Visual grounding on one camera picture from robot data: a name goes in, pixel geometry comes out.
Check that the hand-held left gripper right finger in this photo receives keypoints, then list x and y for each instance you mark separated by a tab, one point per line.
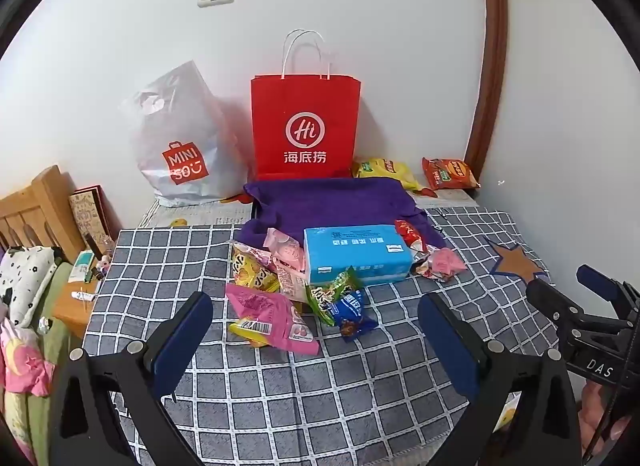
450	341

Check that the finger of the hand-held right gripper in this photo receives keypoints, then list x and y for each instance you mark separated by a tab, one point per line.
545	298
600	282

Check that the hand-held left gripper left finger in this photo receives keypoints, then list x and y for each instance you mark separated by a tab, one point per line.
180	341

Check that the pink white strawberry snack packet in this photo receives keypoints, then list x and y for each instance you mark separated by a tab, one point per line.
447	262

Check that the bright pink peach snack packet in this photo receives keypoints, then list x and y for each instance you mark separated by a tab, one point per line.
270	316

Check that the yellow snack packet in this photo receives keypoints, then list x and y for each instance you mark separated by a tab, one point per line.
247	271

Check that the blue snack packet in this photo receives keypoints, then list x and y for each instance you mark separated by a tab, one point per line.
352	318

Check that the red snack packet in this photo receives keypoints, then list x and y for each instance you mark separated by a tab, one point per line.
410	236

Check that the pale pink starred snack packet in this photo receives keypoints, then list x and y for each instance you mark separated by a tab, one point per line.
292	286

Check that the green snack packet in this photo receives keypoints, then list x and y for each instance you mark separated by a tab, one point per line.
325	303

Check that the small pink snack packet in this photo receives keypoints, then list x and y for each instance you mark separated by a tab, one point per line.
285	248

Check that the person's right hand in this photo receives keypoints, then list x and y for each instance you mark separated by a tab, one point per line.
595	416

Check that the small white tube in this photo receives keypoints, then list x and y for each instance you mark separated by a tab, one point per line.
84	295

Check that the wooden nightstand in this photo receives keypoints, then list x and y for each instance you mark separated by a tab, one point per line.
70	313

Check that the grey checked bed sheet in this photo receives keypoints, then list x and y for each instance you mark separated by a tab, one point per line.
350	396

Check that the green white tube box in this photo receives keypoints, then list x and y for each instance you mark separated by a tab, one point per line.
80	266

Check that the blue tissue pack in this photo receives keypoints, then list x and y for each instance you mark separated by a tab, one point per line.
355	253

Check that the patterned notebook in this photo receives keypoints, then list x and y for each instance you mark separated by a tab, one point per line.
90	218

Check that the pink star plush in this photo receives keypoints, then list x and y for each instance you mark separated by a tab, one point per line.
25	366

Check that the orange chip bag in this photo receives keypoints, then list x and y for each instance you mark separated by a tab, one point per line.
450	173

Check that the green bedding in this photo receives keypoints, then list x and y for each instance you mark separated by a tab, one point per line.
42	426

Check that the white black-spotted plush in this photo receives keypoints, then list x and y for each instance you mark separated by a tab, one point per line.
30	276

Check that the yellow chip bag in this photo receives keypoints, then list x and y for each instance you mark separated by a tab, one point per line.
385	170

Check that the purple towel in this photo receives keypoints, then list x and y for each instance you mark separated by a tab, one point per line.
325	206

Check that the wooden headboard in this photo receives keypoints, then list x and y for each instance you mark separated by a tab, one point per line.
40	206

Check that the white plastic shopping bag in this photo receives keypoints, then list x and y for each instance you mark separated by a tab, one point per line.
185	135

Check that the red paper bag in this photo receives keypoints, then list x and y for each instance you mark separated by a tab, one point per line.
305	105

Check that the brown wooden door frame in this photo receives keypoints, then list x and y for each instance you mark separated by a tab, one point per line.
492	45

